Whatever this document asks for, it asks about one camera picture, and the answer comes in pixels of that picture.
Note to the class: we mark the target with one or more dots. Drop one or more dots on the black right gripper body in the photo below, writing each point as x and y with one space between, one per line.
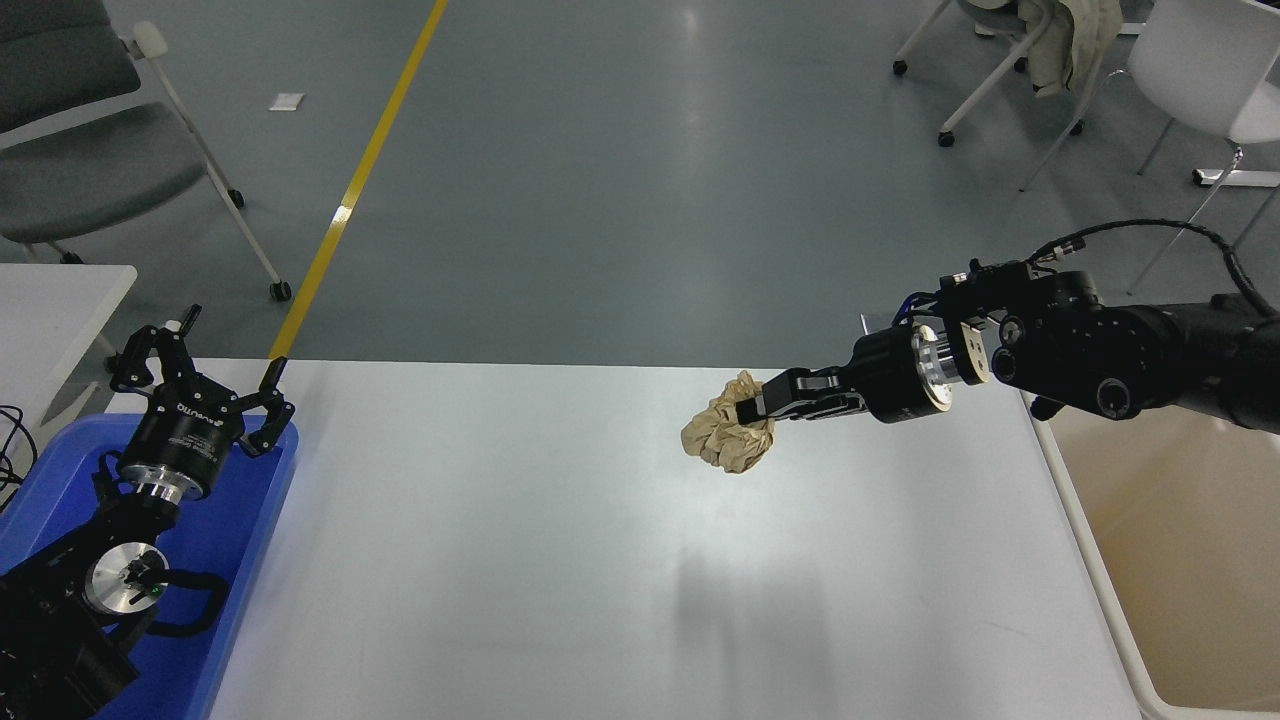
885 378

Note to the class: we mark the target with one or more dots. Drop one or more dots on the large pale plastic bin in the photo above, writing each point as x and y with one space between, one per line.
1180 560

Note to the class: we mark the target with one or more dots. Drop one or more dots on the metal floor plate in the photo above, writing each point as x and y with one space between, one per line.
875 323

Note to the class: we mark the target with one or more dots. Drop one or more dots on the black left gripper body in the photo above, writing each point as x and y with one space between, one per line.
185 435

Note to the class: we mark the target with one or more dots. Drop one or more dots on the white furniture base bar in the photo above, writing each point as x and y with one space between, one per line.
1240 178

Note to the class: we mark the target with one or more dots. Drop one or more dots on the person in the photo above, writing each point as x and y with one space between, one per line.
986 29

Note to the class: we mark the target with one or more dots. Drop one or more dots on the beige jacket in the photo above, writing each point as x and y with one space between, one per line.
1075 40

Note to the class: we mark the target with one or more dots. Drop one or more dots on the white-framed rolling chair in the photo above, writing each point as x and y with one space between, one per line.
990 84

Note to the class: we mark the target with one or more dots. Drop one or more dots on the blue plastic tray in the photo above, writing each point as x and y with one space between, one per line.
225 540

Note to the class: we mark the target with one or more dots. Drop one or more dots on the white side table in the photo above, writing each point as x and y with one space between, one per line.
50 310

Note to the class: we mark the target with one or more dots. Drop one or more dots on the tan paper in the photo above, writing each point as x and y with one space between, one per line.
725 435

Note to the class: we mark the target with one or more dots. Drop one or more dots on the grey rolling chair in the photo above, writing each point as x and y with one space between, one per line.
90 170

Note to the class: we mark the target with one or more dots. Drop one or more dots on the white shell chair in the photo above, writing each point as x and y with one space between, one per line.
1200 60

